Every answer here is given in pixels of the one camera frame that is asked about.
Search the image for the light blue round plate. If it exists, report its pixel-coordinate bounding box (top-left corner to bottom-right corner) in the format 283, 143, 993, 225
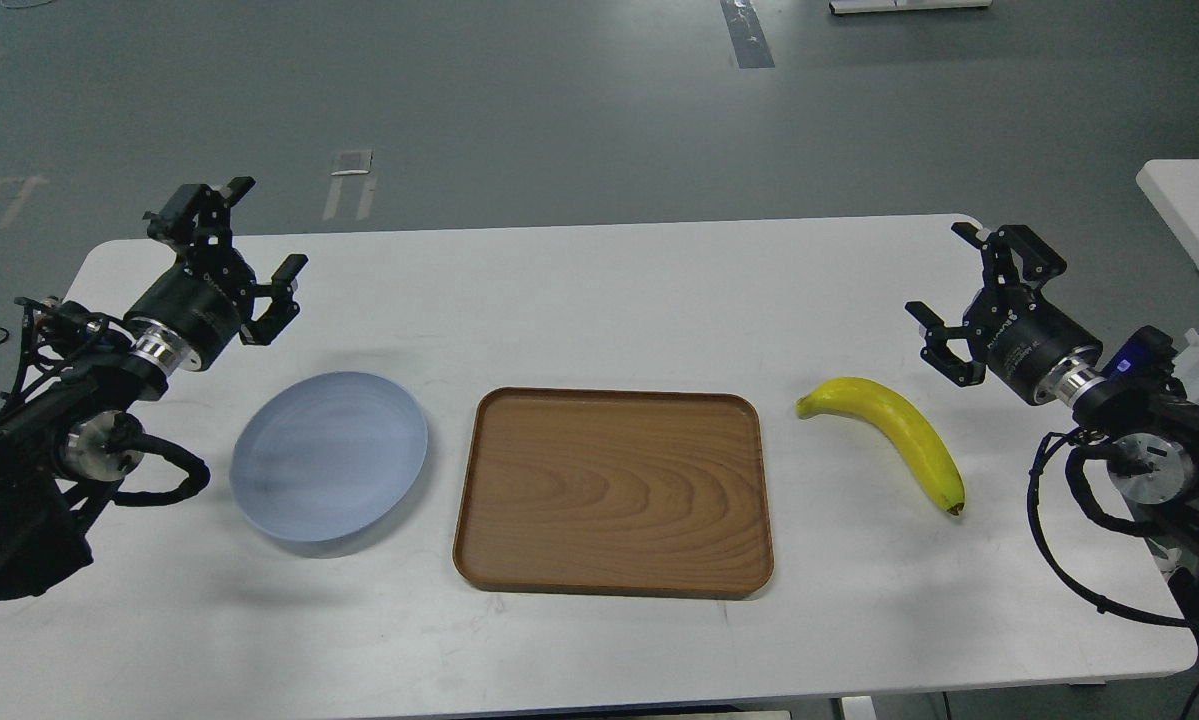
229, 373, 429, 544

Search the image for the brown wooden tray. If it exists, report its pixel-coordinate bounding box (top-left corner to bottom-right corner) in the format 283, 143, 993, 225
452, 387, 776, 600

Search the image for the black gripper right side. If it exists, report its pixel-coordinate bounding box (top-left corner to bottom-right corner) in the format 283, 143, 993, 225
905, 222, 1103, 406

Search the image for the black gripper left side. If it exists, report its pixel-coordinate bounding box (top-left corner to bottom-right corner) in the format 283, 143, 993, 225
125, 177, 308, 373

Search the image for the yellow banana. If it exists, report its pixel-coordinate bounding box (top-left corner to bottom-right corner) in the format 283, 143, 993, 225
794, 375, 966, 518

